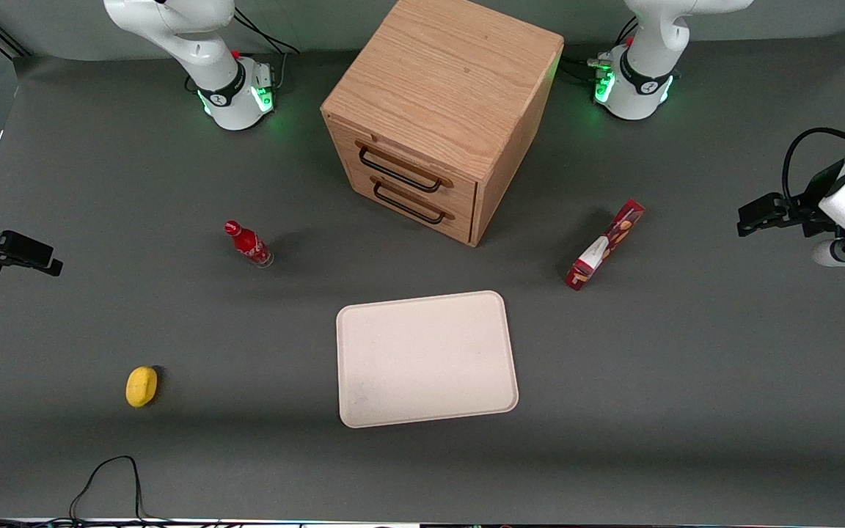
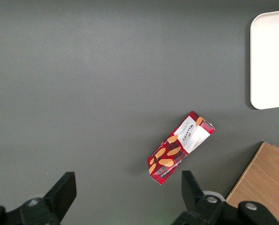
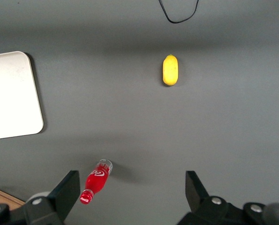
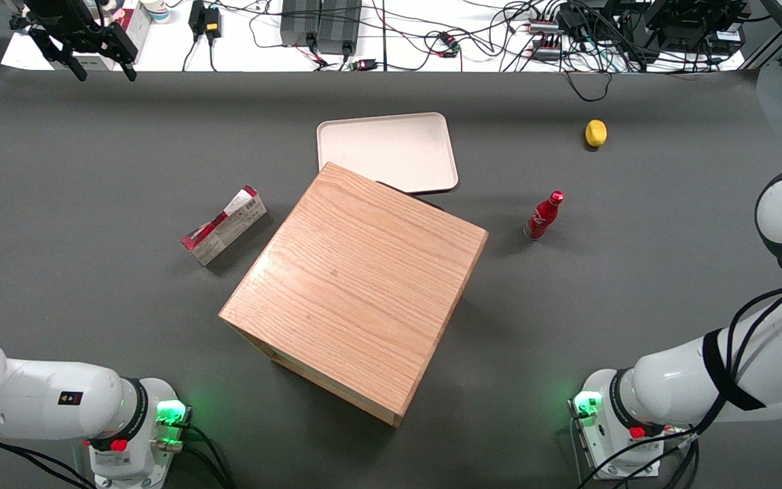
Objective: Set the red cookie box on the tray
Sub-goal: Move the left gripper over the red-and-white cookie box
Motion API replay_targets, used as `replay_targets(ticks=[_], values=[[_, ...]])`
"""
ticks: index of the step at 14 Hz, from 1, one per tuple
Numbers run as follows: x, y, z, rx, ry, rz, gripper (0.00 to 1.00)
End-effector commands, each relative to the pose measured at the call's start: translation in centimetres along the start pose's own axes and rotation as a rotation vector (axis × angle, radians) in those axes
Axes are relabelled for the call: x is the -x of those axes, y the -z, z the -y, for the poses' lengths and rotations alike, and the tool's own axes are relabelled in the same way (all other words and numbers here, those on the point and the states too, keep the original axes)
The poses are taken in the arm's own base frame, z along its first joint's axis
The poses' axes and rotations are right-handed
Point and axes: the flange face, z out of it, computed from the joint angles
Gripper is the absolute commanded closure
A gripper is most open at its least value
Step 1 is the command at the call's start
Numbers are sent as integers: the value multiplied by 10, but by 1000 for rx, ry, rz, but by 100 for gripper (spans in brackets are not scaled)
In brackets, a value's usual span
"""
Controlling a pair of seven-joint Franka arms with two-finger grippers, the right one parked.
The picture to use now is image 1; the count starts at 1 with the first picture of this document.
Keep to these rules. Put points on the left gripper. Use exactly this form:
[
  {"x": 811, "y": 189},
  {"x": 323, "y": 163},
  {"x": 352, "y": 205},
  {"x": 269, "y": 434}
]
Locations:
[{"x": 802, "y": 207}]

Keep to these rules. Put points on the beige plastic tray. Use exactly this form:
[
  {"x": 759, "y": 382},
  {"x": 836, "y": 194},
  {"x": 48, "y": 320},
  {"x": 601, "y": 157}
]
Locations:
[{"x": 426, "y": 359}]

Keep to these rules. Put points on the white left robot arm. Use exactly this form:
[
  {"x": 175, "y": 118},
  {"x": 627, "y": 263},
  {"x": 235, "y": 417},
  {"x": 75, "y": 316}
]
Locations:
[{"x": 642, "y": 81}]

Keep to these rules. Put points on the red cola bottle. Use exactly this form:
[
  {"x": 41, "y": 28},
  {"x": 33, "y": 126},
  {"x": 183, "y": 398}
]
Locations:
[{"x": 250, "y": 246}]

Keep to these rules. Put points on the yellow lemon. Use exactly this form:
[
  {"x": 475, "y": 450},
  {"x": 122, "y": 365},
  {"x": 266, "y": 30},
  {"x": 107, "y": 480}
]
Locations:
[{"x": 141, "y": 386}]

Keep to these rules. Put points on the red cookie box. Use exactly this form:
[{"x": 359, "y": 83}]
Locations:
[{"x": 606, "y": 246}]

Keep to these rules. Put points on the wooden drawer front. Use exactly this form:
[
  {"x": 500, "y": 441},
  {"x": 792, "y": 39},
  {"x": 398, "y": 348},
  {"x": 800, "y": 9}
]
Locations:
[
  {"x": 459, "y": 187},
  {"x": 459, "y": 224}
]

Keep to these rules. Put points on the wooden two-drawer cabinet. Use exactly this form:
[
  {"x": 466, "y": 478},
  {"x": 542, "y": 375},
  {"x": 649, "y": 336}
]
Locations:
[{"x": 444, "y": 73}]

